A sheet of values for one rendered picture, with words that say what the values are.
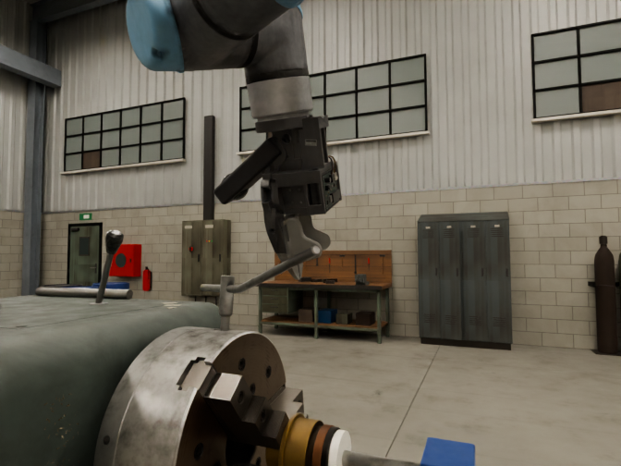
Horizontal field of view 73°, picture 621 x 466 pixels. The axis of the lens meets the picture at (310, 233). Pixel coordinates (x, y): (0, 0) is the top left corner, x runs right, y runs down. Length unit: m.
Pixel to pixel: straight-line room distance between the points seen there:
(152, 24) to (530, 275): 6.89
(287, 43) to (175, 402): 0.44
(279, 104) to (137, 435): 0.43
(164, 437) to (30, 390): 0.16
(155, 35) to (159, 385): 0.41
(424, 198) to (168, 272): 5.45
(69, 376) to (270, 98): 0.43
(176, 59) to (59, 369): 0.40
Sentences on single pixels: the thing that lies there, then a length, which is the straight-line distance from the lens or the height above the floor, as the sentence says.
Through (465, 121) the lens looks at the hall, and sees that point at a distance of 7.43.
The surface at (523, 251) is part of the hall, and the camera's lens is 7.11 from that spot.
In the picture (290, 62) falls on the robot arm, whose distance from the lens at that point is 0.50.
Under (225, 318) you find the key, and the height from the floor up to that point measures 1.25.
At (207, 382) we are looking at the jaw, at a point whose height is 1.19.
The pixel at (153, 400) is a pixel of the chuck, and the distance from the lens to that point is 0.60.
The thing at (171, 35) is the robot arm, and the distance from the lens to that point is 0.43.
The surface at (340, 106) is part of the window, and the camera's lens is 7.95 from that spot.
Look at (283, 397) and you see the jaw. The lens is 0.76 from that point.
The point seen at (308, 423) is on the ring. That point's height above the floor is 1.12.
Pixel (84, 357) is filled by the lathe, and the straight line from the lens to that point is 0.66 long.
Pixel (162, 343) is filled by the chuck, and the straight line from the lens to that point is 0.67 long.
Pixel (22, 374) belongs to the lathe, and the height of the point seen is 1.22.
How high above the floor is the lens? 1.35
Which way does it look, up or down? 3 degrees up
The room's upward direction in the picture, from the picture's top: straight up
